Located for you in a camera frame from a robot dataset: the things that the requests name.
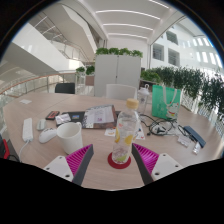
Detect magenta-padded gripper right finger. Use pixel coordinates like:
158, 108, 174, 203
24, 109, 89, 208
131, 142, 184, 186

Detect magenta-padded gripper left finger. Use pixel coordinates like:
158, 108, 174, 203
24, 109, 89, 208
43, 143, 95, 186

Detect clear yellow-capped drink bottle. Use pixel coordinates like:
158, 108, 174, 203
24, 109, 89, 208
111, 98, 140, 165

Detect white ceramic mug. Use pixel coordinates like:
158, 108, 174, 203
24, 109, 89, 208
56, 121, 84, 155

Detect small white packet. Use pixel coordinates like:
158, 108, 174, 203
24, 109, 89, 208
176, 134, 192, 148

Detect white computer mouse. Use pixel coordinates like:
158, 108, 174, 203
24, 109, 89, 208
38, 127, 58, 144

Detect small clear plastic packet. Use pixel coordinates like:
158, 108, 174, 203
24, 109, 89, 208
192, 141, 202, 155

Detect dark blue flat case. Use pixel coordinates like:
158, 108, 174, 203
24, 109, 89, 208
182, 125, 207, 149

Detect flat round red coaster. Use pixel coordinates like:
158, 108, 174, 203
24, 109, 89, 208
107, 151, 132, 170

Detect small grey-white oval device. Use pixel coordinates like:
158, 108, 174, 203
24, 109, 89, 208
35, 118, 47, 132

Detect white power strip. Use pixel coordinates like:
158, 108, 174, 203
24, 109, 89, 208
21, 117, 34, 143

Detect small black and red box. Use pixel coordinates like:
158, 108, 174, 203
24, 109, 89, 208
45, 110, 61, 121

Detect green tote bag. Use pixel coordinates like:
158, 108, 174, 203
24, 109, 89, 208
151, 84, 182, 121

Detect clear white-lidded shaker bottle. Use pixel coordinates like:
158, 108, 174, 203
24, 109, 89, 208
136, 84, 150, 114

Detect small white paper note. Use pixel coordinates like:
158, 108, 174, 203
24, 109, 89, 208
18, 98, 33, 105

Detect black chair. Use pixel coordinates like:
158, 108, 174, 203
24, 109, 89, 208
54, 82, 76, 95

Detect white chair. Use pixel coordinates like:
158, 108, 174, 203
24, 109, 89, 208
105, 83, 138, 102

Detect green plant hedge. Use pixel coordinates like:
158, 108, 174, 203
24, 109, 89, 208
139, 66, 224, 118

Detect planter with green plants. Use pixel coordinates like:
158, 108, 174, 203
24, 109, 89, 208
75, 65, 96, 87

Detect white cabinet topped with plants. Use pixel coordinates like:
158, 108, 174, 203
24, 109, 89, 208
93, 47, 144, 98

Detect ceiling light strips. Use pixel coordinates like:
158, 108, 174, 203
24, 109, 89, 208
94, 0, 171, 40

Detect tangled black cables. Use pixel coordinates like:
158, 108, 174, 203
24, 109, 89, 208
139, 113, 188, 137

